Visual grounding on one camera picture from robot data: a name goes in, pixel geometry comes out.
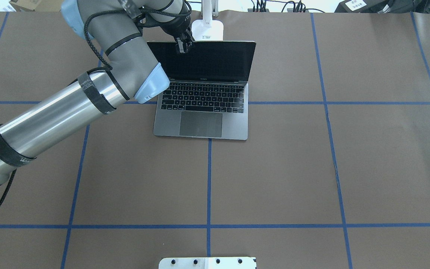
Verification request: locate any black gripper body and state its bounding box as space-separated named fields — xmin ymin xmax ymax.
xmin=160 ymin=10 xmax=193 ymax=42

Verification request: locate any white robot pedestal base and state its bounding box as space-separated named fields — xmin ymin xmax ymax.
xmin=158 ymin=257 xmax=257 ymax=269

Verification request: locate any black device with label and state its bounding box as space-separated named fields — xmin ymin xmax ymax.
xmin=334 ymin=0 xmax=390 ymax=13

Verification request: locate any white desk lamp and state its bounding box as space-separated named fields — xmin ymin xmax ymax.
xmin=191 ymin=0 xmax=224 ymax=41

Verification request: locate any brown cardboard box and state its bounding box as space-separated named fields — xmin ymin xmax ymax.
xmin=9 ymin=0 xmax=63 ymax=12

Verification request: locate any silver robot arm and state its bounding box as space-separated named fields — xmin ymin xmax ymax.
xmin=0 ymin=0 xmax=193 ymax=186

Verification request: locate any black power strip right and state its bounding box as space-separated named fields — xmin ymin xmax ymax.
xmin=282 ymin=0 xmax=307 ymax=13

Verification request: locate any black power strip left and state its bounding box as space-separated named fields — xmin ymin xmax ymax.
xmin=247 ymin=0 xmax=269 ymax=13

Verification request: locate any grey laptop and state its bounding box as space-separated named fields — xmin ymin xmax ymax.
xmin=148 ymin=41 xmax=256 ymax=140

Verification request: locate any black power strip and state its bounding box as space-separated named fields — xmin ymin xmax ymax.
xmin=247 ymin=0 xmax=269 ymax=13
xmin=282 ymin=0 xmax=307 ymax=13

